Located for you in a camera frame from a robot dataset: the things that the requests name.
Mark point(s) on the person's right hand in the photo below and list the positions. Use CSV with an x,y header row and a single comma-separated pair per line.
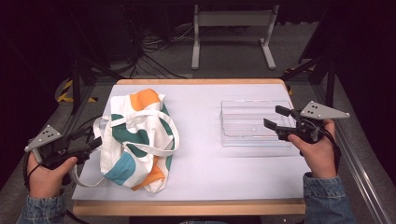
x,y
317,155

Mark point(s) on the person's left hand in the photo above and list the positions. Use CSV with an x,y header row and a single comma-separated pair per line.
x,y
46,182

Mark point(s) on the yellow black hazard tape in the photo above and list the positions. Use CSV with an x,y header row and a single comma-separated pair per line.
x,y
63,96

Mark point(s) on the white metal frame stand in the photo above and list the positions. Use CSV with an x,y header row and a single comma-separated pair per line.
x,y
233,18

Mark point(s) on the white table mat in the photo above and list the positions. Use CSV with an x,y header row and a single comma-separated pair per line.
x,y
202,161

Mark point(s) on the white patterned tote bag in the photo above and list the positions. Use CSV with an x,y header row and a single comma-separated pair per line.
x,y
124,133

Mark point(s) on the person's denim trousers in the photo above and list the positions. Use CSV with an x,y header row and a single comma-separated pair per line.
x,y
202,222

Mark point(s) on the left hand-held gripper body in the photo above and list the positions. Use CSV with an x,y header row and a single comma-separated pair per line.
x,y
46,137

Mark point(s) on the clear plastic tray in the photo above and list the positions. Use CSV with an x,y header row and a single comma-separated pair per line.
x,y
243,124

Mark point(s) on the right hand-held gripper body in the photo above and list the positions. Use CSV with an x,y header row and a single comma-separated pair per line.
x,y
320,111

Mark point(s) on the black metal stand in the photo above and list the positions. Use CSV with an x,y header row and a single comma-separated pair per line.
x,y
76,84
330,87

